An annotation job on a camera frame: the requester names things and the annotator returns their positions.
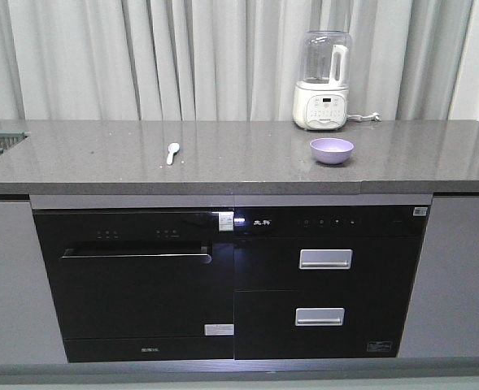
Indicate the black drawer cabinet appliance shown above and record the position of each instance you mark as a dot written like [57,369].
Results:
[375,292]

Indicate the light blue plastic spoon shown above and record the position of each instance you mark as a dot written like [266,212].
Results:
[173,149]

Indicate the lower silver drawer handle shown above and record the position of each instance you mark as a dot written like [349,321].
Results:
[319,317]

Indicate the black built-in dishwasher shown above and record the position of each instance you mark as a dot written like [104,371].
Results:
[136,285]

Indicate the purple plastic bowl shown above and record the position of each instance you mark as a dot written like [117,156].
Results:
[331,151]

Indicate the white blender with glass jar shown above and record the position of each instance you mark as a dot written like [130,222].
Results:
[322,88]

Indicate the upper silver drawer handle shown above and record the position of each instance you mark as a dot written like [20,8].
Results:
[325,259]

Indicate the grey pleated curtain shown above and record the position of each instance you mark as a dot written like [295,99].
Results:
[231,60]

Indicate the silver drawer handle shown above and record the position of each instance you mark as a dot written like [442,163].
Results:
[319,317]
[325,259]

